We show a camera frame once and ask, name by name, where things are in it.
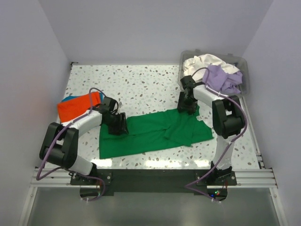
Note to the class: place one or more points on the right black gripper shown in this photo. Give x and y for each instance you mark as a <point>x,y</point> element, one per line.
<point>187,106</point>

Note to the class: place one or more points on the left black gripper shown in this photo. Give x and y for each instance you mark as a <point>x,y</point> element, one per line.
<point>120,125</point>

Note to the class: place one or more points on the green t shirt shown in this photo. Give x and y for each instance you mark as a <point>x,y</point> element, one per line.
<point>154,132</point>

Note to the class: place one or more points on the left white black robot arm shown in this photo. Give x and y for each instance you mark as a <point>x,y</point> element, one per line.
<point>60,144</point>

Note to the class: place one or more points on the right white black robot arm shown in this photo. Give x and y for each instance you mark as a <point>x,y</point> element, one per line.
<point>229,119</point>

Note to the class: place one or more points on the white crumpled t shirt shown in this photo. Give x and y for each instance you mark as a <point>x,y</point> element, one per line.
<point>192,64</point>

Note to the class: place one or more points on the lavender crumpled t shirt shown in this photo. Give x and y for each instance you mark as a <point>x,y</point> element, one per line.
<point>219,80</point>

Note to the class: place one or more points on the folded orange t shirt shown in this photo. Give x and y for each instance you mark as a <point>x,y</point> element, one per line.
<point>74,108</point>

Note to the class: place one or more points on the folded blue t shirt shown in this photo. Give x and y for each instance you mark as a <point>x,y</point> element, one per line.
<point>73,97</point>

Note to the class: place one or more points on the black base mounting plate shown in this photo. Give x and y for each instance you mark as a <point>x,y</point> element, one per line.
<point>107,182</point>

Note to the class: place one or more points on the clear plastic bin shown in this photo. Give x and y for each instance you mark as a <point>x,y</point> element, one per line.
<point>238,62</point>

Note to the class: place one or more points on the aluminium frame rail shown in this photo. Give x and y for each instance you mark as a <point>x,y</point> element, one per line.
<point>254,178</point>

